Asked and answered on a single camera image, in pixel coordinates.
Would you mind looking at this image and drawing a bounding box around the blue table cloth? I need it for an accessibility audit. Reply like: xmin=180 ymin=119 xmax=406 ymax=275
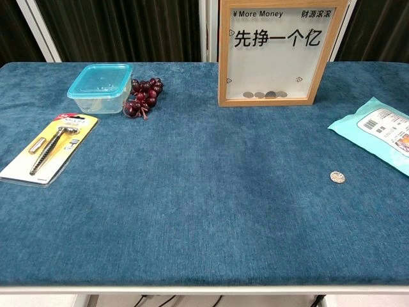
xmin=0 ymin=61 xmax=409 ymax=287

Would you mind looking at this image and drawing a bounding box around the bunch of purple grapes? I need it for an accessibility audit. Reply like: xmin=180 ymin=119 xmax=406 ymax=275
xmin=123 ymin=77 xmax=164 ymax=121

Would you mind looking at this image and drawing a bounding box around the wooden glass-front money box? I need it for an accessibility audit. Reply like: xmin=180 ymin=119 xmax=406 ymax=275
xmin=217 ymin=0 xmax=349 ymax=107

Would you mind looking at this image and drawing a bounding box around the clear container with blue lid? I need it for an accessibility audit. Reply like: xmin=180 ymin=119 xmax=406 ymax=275
xmin=66 ymin=63 xmax=134 ymax=115

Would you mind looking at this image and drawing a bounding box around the dark curtain panel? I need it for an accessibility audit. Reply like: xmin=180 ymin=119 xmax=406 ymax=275
xmin=35 ymin=0 xmax=203 ymax=63
xmin=334 ymin=0 xmax=409 ymax=62
xmin=0 ymin=0 xmax=44 ymax=65

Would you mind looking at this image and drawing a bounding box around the razor in yellow blister pack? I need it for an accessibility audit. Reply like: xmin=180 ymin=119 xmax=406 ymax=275
xmin=0 ymin=112 xmax=99 ymax=189

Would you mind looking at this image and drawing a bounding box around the teal wet wipes pack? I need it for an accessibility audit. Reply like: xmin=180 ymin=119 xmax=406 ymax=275
xmin=327 ymin=97 xmax=409 ymax=178

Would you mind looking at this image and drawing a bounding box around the white partition post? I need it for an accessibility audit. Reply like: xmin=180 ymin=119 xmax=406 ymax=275
xmin=198 ymin=0 xmax=221 ymax=63
xmin=328 ymin=0 xmax=357 ymax=62
xmin=15 ymin=0 xmax=62 ymax=63

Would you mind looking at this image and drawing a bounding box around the white table frame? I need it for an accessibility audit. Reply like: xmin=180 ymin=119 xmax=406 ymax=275
xmin=0 ymin=284 xmax=409 ymax=307

